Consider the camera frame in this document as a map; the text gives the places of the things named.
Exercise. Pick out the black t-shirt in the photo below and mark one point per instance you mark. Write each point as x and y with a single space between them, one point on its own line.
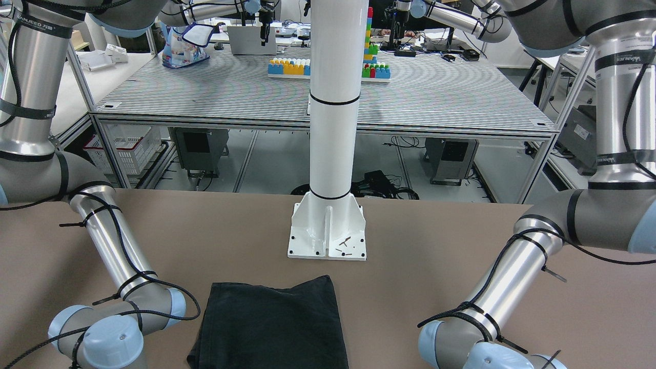
255 326

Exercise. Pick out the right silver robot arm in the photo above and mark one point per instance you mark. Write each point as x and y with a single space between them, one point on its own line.
34 173

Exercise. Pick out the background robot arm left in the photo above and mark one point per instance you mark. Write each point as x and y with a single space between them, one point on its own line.
178 14

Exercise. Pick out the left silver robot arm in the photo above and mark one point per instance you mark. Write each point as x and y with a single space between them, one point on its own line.
616 211

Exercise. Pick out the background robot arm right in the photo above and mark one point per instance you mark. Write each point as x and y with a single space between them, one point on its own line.
492 27

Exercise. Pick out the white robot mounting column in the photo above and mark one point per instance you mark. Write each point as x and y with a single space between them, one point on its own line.
329 223

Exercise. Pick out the colourful toy block stack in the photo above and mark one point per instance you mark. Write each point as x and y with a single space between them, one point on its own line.
340 46

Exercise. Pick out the striped aluminium workbench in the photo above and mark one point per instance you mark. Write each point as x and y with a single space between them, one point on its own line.
426 96

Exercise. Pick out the white box on workbench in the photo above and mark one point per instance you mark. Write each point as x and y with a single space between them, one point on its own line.
247 40

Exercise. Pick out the white plastic basket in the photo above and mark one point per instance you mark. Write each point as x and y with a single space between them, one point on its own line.
135 146

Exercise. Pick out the blue white plastic bag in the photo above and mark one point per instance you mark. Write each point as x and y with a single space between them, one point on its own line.
185 45

